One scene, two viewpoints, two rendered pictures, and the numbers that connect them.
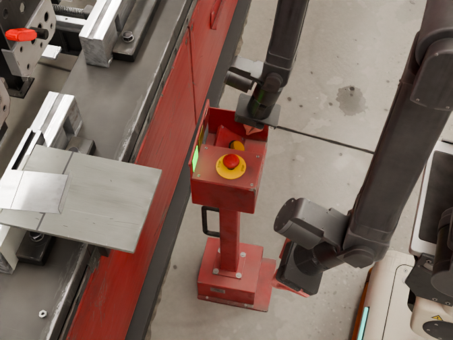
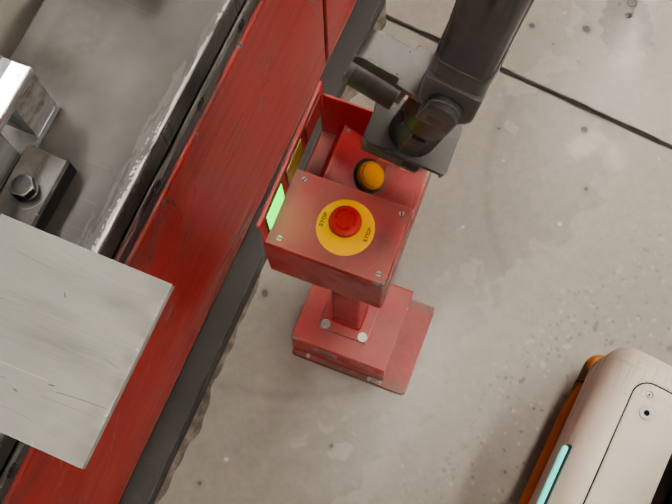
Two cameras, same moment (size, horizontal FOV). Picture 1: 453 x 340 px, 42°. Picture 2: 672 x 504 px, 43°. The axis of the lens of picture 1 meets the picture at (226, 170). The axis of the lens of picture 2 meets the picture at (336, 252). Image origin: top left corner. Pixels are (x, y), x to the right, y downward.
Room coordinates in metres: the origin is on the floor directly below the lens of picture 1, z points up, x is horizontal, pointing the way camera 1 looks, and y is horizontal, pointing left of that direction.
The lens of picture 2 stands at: (0.46, -0.07, 1.75)
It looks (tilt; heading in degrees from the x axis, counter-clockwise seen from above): 73 degrees down; 12
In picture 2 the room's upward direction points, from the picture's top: 3 degrees counter-clockwise
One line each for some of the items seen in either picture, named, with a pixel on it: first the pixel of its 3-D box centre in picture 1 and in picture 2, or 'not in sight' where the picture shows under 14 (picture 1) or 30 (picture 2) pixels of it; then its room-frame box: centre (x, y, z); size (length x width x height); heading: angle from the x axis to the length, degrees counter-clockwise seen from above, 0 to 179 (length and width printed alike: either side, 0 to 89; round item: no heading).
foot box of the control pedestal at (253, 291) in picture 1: (238, 272); (364, 324); (0.83, -0.04, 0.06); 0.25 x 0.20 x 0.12; 78
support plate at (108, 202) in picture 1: (81, 195); (3, 319); (0.58, 0.27, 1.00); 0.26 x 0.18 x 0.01; 77
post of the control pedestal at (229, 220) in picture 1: (230, 225); (351, 276); (0.84, -0.01, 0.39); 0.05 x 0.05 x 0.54; 78
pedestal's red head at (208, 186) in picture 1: (230, 156); (351, 199); (0.84, -0.01, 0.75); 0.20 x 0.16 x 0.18; 168
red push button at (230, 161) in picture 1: (230, 163); (345, 224); (0.79, -0.01, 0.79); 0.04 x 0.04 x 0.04
